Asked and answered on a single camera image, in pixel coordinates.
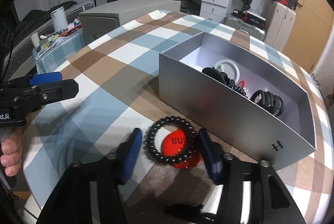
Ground red round badge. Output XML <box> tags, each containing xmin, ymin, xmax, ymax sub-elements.
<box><xmin>161</xmin><ymin>129</ymin><xmax>203</xmax><ymax>169</ymax></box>

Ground white upright suitcase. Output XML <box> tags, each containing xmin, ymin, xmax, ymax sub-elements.
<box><xmin>264</xmin><ymin>2</ymin><xmax>296</xmax><ymax>51</ymax></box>

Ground silver cardboard box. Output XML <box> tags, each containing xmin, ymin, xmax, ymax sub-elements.
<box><xmin>158</xmin><ymin>32</ymin><xmax>316</xmax><ymax>170</ymax></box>

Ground black coiled hair ties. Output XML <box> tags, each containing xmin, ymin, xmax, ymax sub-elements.
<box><xmin>249</xmin><ymin>89</ymin><xmax>286</xmax><ymax>117</ymax></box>

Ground plaid bed cover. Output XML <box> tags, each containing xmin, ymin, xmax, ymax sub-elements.
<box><xmin>23</xmin><ymin>10</ymin><xmax>333</xmax><ymax>223</ymax></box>

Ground red clear small clip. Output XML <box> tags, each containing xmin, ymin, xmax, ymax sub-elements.
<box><xmin>238</xmin><ymin>80</ymin><xmax>246</xmax><ymax>89</ymax></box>

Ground white cylinder humidifier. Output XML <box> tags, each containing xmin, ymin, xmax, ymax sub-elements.
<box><xmin>50</xmin><ymin>7</ymin><xmax>68</xmax><ymax>32</ymax></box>

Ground silver suitcase lying flat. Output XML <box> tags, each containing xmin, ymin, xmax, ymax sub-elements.
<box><xmin>223</xmin><ymin>15</ymin><xmax>266</xmax><ymax>41</ymax></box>

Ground person's left hand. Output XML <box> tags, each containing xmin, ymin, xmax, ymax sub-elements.
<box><xmin>1</xmin><ymin>127</ymin><xmax>23</xmax><ymax>177</ymax></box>

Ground black scalloped headband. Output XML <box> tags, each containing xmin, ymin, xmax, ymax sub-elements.
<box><xmin>201</xmin><ymin>67</ymin><xmax>235</xmax><ymax>88</ymax></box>

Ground black spiky bead bracelet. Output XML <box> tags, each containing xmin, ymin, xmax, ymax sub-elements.
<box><xmin>226</xmin><ymin>81</ymin><xmax>249</xmax><ymax>98</ymax></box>

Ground wooden door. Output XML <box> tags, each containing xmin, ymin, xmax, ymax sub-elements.
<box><xmin>282</xmin><ymin>0</ymin><xmax>333</xmax><ymax>72</ymax></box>

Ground black red box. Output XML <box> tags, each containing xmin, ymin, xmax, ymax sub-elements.
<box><xmin>232</xmin><ymin>9</ymin><xmax>267</xmax><ymax>29</ymax></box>

